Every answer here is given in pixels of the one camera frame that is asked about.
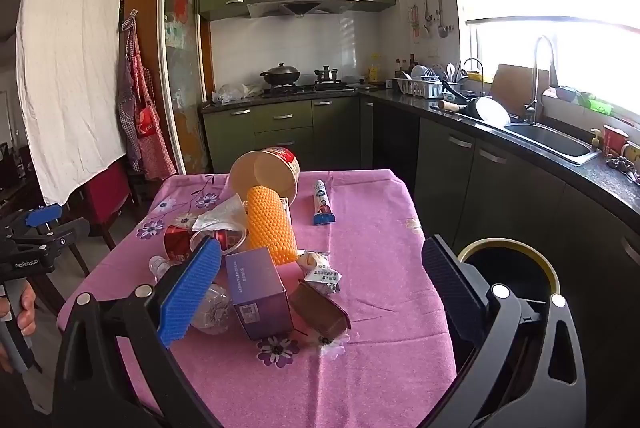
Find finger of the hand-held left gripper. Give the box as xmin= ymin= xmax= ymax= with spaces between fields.
xmin=25 ymin=204 xmax=63 ymax=229

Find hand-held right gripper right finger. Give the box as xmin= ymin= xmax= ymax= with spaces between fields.
xmin=421 ymin=234 xmax=588 ymax=428

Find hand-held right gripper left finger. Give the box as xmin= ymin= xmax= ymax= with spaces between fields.
xmin=52 ymin=235 xmax=223 ymax=428

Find clear plastic bottle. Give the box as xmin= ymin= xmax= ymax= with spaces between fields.
xmin=148 ymin=255 xmax=235 ymax=335

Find red foil-lined cup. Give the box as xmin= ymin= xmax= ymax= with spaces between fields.
xmin=162 ymin=223 xmax=248 ymax=261

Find yellow-rimmed black bin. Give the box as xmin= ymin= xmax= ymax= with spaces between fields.
xmin=450 ymin=237 xmax=562 ymax=409

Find purple box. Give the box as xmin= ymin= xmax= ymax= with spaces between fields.
xmin=224 ymin=247 xmax=295 ymax=342

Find orange textured sponge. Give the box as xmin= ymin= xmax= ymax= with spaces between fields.
xmin=246 ymin=186 xmax=297 ymax=266

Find small paper carton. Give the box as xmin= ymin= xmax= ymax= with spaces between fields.
xmin=288 ymin=280 xmax=352 ymax=343

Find white snack packet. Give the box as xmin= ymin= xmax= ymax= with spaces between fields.
xmin=296 ymin=250 xmax=343 ymax=296

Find person's left hand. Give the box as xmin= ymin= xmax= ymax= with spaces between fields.
xmin=0 ymin=280 xmax=38 ymax=373

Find dark wooden chair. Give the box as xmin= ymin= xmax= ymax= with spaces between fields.
xmin=0 ymin=143 xmax=36 ymax=203

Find red wooden chair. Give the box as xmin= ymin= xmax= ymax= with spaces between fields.
xmin=70 ymin=158 xmax=136 ymax=251

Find pink floral tablecloth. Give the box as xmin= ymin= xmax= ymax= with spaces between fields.
xmin=56 ymin=169 xmax=458 ymax=428

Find dark green base cabinets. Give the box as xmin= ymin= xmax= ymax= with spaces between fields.
xmin=372 ymin=95 xmax=640 ymax=409

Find large paper bucket bowl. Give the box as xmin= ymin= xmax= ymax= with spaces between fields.
xmin=229 ymin=147 xmax=301 ymax=209

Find red checked apron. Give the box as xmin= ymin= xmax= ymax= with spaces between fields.
xmin=117 ymin=10 xmax=178 ymax=181

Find white hanging cloth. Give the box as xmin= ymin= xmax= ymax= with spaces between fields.
xmin=15 ymin=0 xmax=132 ymax=207

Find toothpaste tube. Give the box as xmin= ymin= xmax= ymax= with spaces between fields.
xmin=311 ymin=179 xmax=336 ymax=227

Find steel sink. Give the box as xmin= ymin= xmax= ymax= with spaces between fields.
xmin=502 ymin=122 xmax=601 ymax=166

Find black pan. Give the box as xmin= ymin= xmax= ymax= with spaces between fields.
xmin=441 ymin=80 xmax=483 ymax=121

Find black stone countertop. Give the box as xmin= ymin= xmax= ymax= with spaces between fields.
xmin=200 ymin=85 xmax=640 ymax=223

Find light green base cabinets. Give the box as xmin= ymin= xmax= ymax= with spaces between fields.
xmin=201 ymin=95 xmax=376 ymax=173

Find crumpled plastic bag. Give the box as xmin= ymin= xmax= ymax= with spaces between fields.
xmin=210 ymin=82 xmax=266 ymax=104

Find white dish rack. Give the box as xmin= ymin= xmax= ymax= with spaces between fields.
xmin=392 ymin=65 xmax=446 ymax=100

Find wooden cutting board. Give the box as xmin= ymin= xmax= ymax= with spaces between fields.
xmin=490 ymin=64 xmax=537 ymax=116

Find utensil holder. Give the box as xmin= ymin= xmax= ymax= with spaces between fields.
xmin=444 ymin=62 xmax=463 ymax=96

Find dark dishcloth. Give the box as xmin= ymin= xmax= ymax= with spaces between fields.
xmin=606 ymin=156 xmax=640 ymax=186

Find floral glass sliding door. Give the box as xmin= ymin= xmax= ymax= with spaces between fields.
xmin=159 ymin=0 xmax=211 ymax=176

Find yellow basket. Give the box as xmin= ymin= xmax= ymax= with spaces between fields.
xmin=461 ymin=58 xmax=486 ymax=83

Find red paper tub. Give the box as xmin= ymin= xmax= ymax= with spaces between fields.
xmin=602 ymin=125 xmax=630 ymax=159

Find gas stove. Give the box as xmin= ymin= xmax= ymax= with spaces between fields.
xmin=260 ymin=80 xmax=358 ymax=99

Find black lidded wok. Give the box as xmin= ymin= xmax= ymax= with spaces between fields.
xmin=259 ymin=62 xmax=302 ymax=88

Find green plastic container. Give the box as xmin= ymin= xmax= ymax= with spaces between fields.
xmin=580 ymin=92 xmax=615 ymax=117

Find steel faucet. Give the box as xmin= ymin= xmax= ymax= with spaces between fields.
xmin=522 ymin=35 xmax=561 ymax=125

